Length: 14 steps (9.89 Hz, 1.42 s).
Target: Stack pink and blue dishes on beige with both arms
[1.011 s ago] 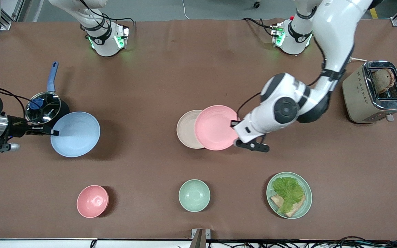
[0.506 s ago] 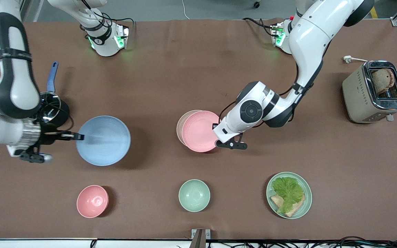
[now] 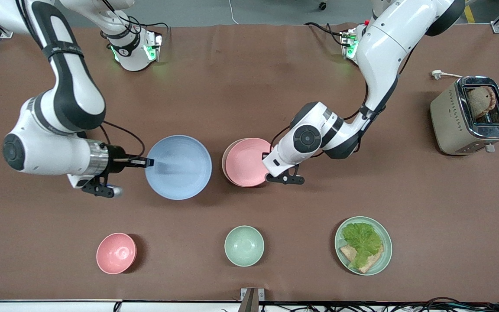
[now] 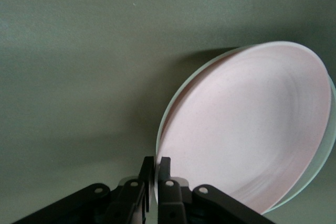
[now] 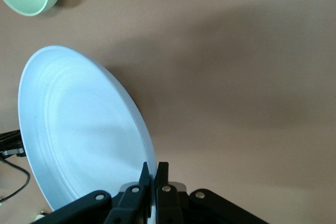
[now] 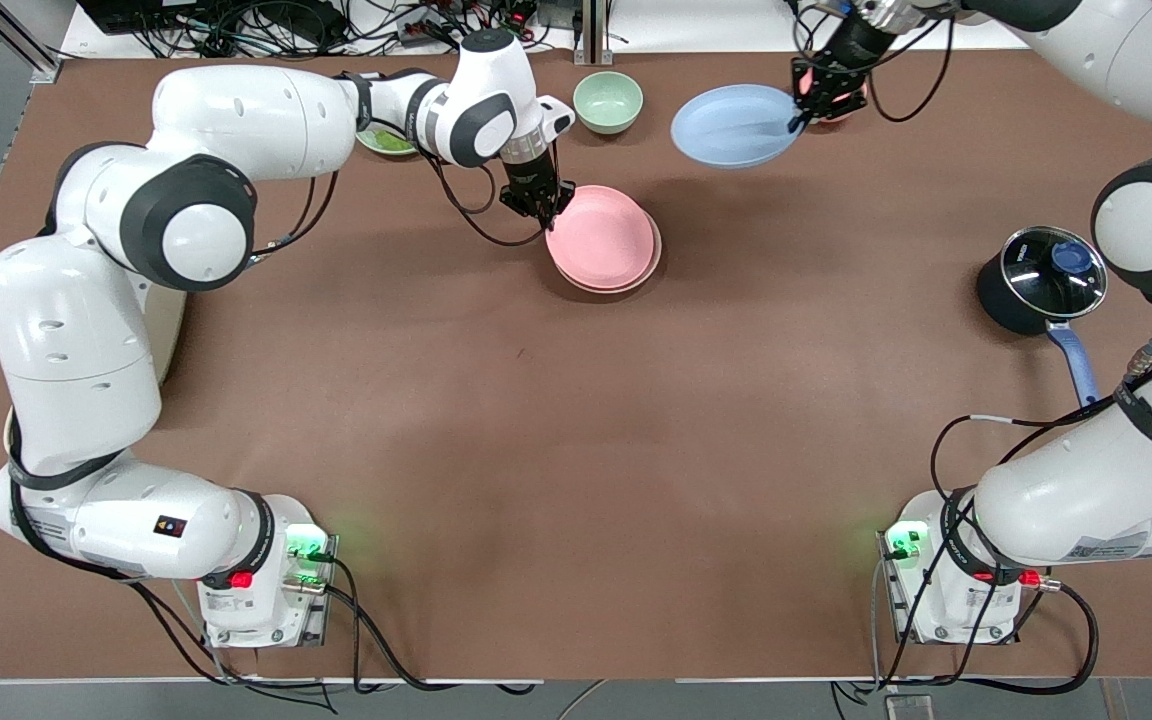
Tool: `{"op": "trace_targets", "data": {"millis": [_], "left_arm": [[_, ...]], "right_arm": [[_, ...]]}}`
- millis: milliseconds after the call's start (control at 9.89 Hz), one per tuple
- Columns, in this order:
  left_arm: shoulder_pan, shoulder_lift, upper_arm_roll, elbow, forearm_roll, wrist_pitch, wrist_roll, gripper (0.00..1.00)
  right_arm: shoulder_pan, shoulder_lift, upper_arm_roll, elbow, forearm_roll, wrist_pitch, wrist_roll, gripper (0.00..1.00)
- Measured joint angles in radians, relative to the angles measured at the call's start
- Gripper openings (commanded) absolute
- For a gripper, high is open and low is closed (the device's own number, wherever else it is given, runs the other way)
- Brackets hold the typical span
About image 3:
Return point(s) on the brown bread slice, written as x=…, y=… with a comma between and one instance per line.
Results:
x=481, y=102

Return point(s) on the black caster wheel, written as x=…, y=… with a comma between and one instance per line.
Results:
x=322, y=6

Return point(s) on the beige plate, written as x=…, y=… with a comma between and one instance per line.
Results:
x=223, y=162

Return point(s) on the green lettuce leaf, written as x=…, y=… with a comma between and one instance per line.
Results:
x=362, y=240

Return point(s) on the small green bowl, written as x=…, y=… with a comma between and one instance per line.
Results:
x=244, y=246

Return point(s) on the small pink bowl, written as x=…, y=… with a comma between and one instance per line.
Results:
x=116, y=253

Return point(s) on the pink plate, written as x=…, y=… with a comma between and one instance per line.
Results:
x=246, y=162

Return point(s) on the brown toast slice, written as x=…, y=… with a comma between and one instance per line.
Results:
x=373, y=262

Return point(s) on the green plate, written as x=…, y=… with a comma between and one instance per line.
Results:
x=386, y=255

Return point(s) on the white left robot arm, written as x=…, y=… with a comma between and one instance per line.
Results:
x=383, y=43

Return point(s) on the blue plate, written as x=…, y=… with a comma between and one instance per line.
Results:
x=178, y=167

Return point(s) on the beige chrome toaster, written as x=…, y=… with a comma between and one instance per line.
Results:
x=448, y=125

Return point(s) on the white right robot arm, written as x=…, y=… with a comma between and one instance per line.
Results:
x=50, y=151

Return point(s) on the base box green light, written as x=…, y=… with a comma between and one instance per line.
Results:
x=152, y=45
x=349, y=43

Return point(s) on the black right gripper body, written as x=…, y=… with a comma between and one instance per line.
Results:
x=116, y=156

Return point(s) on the metal table bracket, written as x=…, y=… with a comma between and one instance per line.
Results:
x=251, y=299

